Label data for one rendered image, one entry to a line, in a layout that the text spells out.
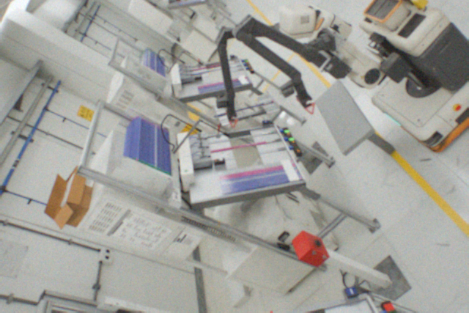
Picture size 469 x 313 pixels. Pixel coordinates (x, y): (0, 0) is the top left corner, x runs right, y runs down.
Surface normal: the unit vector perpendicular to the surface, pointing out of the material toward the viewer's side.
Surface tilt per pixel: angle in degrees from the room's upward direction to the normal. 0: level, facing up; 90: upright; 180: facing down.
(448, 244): 0
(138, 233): 90
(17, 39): 90
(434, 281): 0
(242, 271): 90
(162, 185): 90
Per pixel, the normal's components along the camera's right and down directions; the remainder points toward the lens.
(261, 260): 0.18, 0.53
